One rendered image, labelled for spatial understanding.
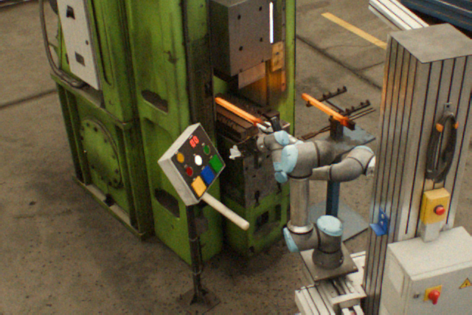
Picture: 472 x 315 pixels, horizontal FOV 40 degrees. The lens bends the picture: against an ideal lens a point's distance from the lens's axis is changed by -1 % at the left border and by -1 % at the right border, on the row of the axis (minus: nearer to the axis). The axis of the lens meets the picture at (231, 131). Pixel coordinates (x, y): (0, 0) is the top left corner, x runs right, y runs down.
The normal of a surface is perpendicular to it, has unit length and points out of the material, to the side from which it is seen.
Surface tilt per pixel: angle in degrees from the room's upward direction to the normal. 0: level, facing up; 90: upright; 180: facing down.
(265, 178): 90
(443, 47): 0
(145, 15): 89
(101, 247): 0
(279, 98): 90
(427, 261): 0
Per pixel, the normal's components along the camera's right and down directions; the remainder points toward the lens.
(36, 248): -0.04, -0.83
